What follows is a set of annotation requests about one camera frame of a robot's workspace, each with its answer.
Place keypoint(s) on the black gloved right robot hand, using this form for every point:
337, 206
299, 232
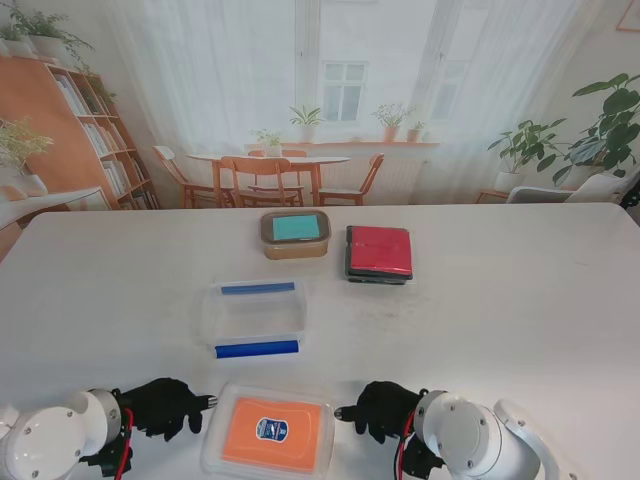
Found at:
382, 407

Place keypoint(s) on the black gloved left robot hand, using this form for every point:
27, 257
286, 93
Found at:
162, 407

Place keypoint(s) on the clear container with blue clips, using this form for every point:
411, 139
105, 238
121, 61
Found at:
257, 347

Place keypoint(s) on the clear lid with orange label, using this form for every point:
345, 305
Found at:
272, 432

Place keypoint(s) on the black plastic tray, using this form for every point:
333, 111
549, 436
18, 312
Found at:
350, 277

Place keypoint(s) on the red container lid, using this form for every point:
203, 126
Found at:
380, 250

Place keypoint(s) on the brown paper food container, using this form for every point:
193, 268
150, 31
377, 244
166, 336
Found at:
295, 250

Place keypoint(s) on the clear lid with teal label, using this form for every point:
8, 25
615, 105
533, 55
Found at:
295, 227

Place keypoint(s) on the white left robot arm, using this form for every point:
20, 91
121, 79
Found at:
55, 435

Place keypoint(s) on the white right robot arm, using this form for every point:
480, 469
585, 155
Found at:
475, 435

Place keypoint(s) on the black equipment piece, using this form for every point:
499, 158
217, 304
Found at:
631, 195

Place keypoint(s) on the printed room scene backdrop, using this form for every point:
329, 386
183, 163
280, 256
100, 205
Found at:
350, 50

